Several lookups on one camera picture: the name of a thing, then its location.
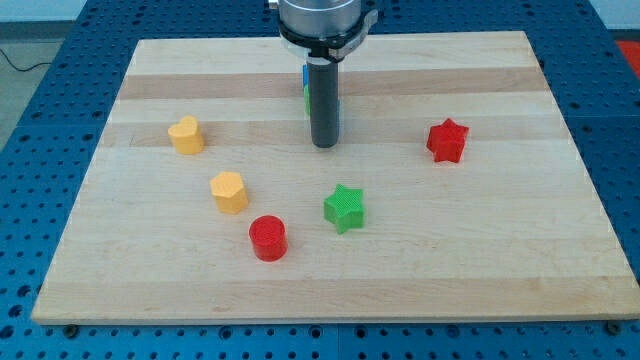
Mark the red star block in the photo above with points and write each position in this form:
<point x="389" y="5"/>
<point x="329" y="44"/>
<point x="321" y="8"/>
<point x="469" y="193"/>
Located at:
<point x="447" y="141"/>

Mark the yellow heart block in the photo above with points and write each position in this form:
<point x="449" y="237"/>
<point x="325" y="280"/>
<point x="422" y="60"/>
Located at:
<point x="186" y="136"/>

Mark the green star block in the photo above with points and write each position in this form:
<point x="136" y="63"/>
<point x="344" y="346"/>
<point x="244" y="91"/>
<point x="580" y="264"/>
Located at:
<point x="344" y="208"/>

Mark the blue cube block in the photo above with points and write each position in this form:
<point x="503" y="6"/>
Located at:
<point x="305" y="75"/>

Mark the red cylinder block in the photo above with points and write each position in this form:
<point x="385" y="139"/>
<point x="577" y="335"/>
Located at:
<point x="268" y="237"/>

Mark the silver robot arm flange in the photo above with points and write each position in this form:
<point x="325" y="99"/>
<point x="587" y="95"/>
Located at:
<point x="323" y="31"/>

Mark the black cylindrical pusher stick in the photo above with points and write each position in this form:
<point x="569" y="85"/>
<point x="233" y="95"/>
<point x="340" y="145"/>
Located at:
<point x="323" y="88"/>

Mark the yellow hexagon block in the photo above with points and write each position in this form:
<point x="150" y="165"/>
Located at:
<point x="229" y="192"/>

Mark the wooden board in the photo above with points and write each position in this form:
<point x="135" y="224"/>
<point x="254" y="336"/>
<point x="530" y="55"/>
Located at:
<point x="513" y="232"/>

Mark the green block behind stick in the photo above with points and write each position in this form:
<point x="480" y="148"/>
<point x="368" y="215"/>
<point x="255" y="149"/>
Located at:
<point x="306" y="96"/>

